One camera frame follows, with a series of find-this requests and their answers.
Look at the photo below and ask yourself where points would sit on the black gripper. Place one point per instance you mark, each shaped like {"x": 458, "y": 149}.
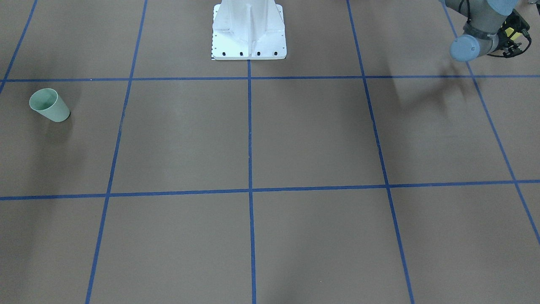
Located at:
{"x": 515, "y": 50}

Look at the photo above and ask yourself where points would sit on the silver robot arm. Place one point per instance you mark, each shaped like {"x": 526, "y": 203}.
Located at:
{"x": 493, "y": 28}

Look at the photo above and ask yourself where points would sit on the green plastic cup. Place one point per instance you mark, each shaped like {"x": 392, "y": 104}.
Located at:
{"x": 49, "y": 104}

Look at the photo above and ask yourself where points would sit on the brown paper table cover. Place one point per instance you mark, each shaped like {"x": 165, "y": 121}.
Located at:
{"x": 368, "y": 167}

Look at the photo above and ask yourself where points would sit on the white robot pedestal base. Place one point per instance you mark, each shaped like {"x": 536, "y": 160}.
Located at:
{"x": 248, "y": 30}

